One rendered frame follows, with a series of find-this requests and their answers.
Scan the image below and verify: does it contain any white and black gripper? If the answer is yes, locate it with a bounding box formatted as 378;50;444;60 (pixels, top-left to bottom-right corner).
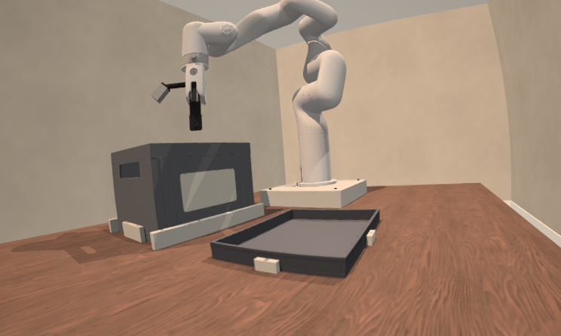
182;63;209;131

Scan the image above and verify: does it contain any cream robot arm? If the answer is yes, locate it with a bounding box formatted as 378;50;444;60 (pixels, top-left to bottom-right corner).
182;0;346;187

